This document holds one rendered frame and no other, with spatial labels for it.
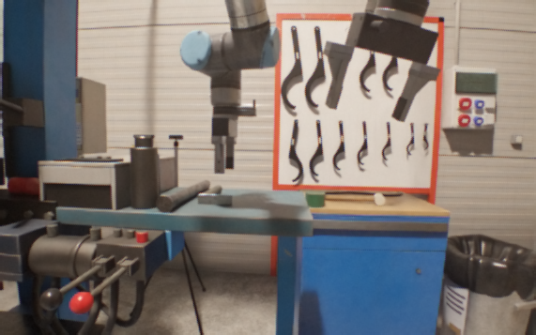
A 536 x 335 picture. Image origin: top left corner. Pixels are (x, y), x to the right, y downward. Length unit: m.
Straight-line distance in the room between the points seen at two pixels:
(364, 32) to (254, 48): 0.27
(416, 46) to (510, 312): 1.72
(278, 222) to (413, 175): 2.14
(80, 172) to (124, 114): 2.09
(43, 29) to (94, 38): 1.97
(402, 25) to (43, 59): 1.15
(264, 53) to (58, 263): 0.68
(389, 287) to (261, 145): 1.56
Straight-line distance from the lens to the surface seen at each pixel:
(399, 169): 2.67
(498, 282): 1.89
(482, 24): 3.25
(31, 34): 1.33
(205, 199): 0.85
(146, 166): 0.80
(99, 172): 0.84
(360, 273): 1.50
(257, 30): 0.63
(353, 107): 2.55
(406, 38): 0.50
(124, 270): 0.67
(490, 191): 3.18
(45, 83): 1.26
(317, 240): 1.39
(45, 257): 0.85
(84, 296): 0.57
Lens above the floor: 1.25
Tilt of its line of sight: 5 degrees down
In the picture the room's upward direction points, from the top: 1 degrees clockwise
